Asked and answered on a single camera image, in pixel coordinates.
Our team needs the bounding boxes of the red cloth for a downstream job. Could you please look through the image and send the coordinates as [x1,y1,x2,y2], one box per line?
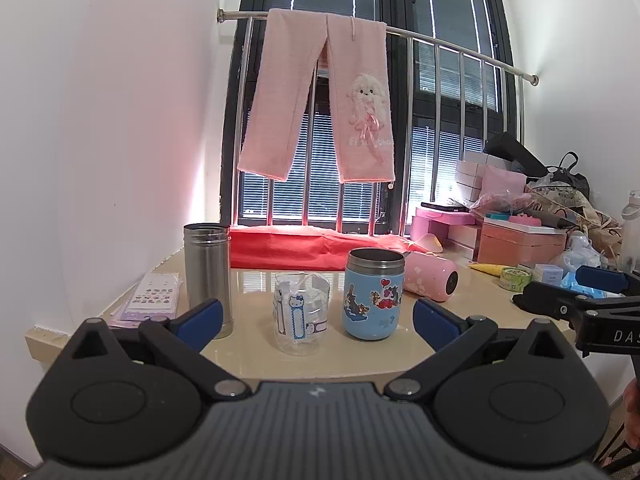
[228,225,427,272]

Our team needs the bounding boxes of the white water bottle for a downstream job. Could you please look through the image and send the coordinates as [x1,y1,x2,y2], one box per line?
[619,190,640,273]

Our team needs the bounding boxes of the pink storage box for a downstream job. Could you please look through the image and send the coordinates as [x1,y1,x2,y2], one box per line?
[410,208,477,242]

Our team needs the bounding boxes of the green tape roll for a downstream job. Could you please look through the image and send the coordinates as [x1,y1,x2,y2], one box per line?
[499,267,533,292]

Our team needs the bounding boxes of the blue packet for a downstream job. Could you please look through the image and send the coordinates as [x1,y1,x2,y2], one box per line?
[559,272,626,298]

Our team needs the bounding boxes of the sticker sheet pack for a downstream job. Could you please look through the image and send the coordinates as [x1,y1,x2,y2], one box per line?
[110,272,185,330]

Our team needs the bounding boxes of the black tripod leg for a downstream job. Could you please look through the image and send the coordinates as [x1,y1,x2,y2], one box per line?
[592,422,640,478]

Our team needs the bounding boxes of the white plastic bag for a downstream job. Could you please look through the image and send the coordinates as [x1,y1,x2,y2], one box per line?
[552,232,603,275]

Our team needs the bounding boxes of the pink fluffy pants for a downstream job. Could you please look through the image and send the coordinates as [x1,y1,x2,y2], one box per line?
[237,8,397,185]

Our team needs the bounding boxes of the stainless steel cup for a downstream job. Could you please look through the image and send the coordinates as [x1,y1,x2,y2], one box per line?
[183,223,235,340]

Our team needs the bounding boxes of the stack of white boxes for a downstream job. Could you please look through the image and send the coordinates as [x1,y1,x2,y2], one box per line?
[454,150,488,203]

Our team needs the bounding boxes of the black handbag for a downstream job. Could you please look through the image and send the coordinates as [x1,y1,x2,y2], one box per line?
[532,152,591,207]

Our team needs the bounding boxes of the large pink gift box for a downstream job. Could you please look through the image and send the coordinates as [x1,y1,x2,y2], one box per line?
[477,220,569,269]

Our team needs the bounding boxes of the clear glass cartoon cup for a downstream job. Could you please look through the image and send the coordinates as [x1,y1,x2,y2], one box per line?
[272,270,331,357]

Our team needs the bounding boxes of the floral tote bag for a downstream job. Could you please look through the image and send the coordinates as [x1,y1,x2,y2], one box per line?
[525,180,621,256]

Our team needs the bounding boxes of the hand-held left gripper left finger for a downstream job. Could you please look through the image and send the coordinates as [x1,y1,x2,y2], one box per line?
[64,298,252,401]

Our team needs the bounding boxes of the pink bottle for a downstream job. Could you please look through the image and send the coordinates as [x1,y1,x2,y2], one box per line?
[402,252,460,303]

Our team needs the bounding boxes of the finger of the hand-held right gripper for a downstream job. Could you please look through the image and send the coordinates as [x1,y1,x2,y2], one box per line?
[512,281,588,332]
[575,265,640,297]

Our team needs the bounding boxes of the clear bag of pink items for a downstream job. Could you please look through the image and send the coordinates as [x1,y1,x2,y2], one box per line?
[471,192,533,221]

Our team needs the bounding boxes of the person's right forearm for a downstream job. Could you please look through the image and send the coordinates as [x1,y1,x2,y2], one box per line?
[623,377,640,453]

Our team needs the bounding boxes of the blue cartoon cup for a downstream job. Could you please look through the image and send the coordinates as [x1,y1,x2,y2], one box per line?
[342,248,405,340]

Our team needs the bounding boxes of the black phone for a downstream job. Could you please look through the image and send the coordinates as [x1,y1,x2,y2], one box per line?
[420,201,471,214]

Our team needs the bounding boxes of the small white box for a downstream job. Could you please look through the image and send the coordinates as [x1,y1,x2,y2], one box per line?
[532,263,566,285]

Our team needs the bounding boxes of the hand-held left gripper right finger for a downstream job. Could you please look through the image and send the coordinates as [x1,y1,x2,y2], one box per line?
[384,298,577,401]

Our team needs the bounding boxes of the metal window railing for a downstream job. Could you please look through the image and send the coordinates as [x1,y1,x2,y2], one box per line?
[216,8,540,239]

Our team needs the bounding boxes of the small pale pink box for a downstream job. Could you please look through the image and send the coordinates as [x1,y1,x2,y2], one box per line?
[447,224,483,262]

